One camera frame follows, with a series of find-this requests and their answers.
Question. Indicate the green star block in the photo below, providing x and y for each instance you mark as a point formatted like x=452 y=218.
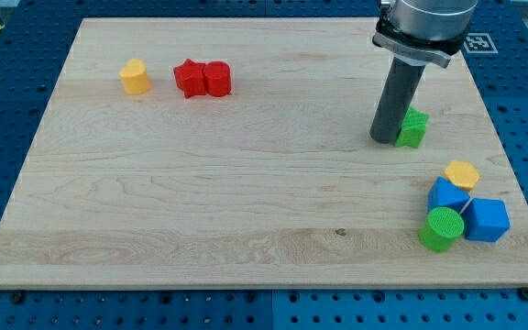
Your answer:
x=413 y=129

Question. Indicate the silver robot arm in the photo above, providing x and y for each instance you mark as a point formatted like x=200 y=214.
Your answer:
x=420 y=32

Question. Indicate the red star block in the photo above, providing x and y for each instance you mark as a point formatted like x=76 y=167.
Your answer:
x=189 y=78

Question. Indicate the yellow hexagon block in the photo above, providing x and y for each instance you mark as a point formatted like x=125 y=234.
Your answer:
x=462 y=174

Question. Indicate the wooden board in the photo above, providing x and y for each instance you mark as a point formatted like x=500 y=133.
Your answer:
x=276 y=185

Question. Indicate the red cylinder block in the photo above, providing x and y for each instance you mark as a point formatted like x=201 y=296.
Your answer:
x=217 y=77

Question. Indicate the yellow heart block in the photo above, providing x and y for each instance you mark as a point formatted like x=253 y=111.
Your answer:
x=134 y=77

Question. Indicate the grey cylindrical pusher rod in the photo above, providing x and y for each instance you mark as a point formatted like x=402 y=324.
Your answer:
x=397 y=94

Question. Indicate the blue triangle block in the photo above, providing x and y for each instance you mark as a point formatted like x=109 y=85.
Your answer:
x=444 y=193

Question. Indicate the green cylinder block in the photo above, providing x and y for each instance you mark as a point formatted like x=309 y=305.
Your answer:
x=441 y=229

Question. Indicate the blue cube block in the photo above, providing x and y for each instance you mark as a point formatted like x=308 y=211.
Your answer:
x=486 y=220

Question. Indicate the white fiducial marker tag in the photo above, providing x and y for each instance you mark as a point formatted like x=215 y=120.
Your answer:
x=479 y=43

